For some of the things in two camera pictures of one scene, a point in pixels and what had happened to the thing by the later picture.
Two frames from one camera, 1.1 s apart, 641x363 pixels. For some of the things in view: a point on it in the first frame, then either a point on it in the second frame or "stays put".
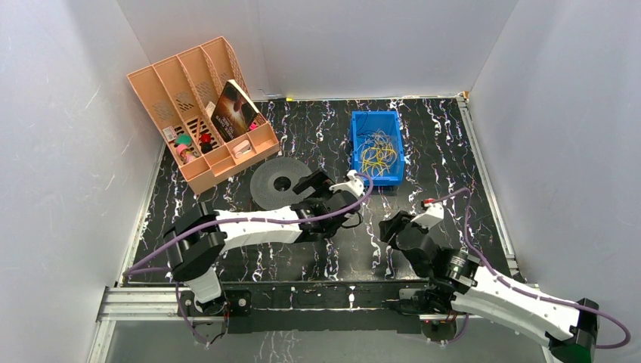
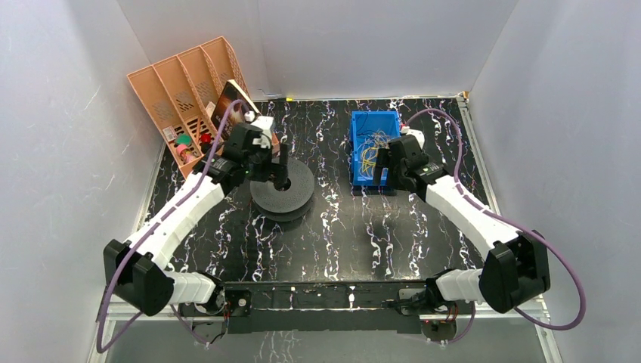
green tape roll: (184, 138) stays put
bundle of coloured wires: (377, 154) stays put
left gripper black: (314, 189) → (273, 159)
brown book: (233, 113) stays put
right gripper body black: (401, 219) → (395, 173)
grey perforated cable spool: (262, 187) stays put
